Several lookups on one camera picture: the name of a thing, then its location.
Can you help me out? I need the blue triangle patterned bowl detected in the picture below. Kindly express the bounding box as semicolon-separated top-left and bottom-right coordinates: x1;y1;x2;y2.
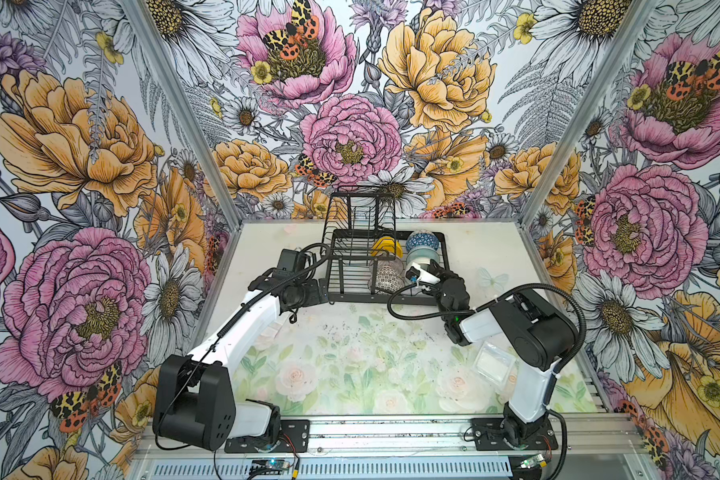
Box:
405;230;440;252

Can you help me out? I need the dotted pattern bowl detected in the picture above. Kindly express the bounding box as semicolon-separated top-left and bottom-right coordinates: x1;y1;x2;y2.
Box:
369;264;407;294

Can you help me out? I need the yellow bowl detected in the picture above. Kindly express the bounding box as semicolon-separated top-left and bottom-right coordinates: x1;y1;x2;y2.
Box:
370;236;403;258

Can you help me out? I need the cream white bowl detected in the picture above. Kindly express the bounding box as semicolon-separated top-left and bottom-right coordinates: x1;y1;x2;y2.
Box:
405;262;440;285

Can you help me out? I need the light green bowl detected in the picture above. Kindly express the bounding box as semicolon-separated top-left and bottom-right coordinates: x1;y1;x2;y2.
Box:
406;246;441;266

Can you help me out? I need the pink striped bowl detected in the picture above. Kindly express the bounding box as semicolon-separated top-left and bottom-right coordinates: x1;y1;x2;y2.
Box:
374;256;405;272

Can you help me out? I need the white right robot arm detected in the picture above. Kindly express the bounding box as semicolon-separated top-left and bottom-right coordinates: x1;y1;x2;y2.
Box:
422;271;586;448

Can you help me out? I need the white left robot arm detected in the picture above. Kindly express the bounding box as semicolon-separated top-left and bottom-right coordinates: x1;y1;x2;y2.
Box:
152;243;332;452

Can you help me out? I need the clear plastic container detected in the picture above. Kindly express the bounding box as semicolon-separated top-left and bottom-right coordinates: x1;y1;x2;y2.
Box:
472;341;516;388

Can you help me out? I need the black wire dish rack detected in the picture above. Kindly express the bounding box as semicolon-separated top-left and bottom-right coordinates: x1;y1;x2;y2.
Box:
322;190;453;306

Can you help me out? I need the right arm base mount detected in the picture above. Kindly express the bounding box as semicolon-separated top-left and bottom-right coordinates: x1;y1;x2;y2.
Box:
467;406;559;451

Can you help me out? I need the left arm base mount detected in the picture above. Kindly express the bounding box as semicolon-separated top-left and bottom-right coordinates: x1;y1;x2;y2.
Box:
223;400;311;454

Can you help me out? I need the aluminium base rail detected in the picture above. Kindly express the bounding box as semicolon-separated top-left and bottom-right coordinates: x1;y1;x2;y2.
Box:
128;413;660;479

